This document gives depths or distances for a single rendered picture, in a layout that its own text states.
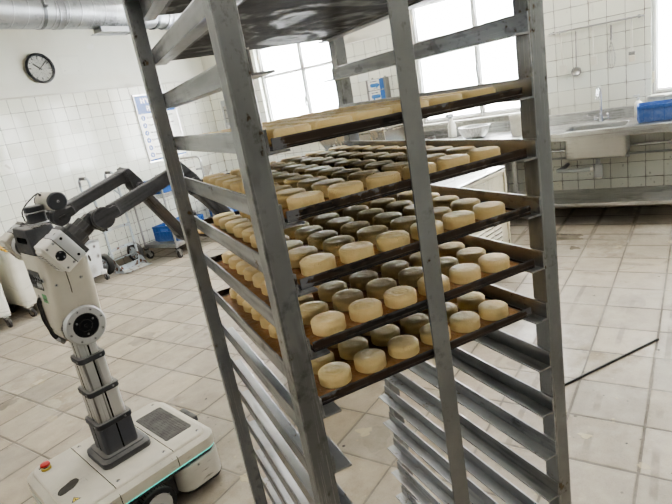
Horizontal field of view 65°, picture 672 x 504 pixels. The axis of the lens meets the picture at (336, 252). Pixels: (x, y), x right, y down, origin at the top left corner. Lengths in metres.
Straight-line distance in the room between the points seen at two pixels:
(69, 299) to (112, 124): 5.15
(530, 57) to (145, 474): 2.06
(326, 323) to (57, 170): 6.16
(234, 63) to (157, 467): 1.99
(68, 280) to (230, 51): 1.68
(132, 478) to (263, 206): 1.87
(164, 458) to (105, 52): 5.75
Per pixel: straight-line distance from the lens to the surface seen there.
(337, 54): 1.36
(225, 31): 0.63
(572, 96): 5.89
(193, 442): 2.47
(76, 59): 7.16
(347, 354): 0.86
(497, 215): 0.84
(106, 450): 2.50
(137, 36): 1.23
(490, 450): 1.24
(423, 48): 1.05
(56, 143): 6.82
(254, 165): 0.63
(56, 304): 2.23
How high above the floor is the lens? 1.54
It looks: 16 degrees down
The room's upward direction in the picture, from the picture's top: 10 degrees counter-clockwise
